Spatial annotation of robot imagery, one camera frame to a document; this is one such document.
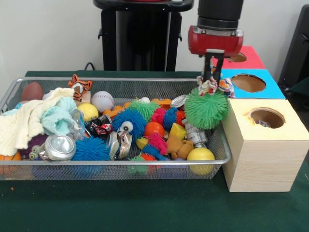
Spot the dark green table cloth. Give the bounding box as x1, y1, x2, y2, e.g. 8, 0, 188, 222
288, 78, 309, 111
0, 70, 309, 232

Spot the green spiky toy with eyes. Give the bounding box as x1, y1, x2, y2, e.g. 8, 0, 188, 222
128, 98, 162, 121

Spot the white baseball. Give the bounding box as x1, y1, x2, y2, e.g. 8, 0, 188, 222
91, 90, 114, 113

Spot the crushed silver can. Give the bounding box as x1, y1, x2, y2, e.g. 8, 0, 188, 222
38, 134, 77, 161

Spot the yellow ball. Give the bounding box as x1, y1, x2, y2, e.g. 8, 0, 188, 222
187, 147, 216, 175

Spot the wooden box with three holes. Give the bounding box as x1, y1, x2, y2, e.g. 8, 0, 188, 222
202, 45, 309, 193

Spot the tiger plush toy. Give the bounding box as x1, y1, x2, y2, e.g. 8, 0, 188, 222
67, 74, 93, 102

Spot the blue spiky ball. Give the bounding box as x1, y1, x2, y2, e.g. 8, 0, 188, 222
112, 108, 147, 141
71, 136, 112, 162

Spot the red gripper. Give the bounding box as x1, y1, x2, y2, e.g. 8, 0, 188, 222
188, 25, 245, 84

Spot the mint green cloth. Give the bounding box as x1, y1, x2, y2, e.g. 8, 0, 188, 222
40, 96, 81, 136

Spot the cream knitted cloth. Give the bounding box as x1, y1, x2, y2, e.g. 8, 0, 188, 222
0, 87, 76, 157

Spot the silver mesh bin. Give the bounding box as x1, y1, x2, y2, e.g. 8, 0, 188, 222
0, 76, 232, 181

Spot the green spiky ball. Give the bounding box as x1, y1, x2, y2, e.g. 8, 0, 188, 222
184, 87, 229, 130

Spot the brown teddy plush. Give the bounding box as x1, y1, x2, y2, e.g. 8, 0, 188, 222
166, 135, 195, 160

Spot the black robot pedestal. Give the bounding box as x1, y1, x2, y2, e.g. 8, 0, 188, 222
93, 0, 199, 72

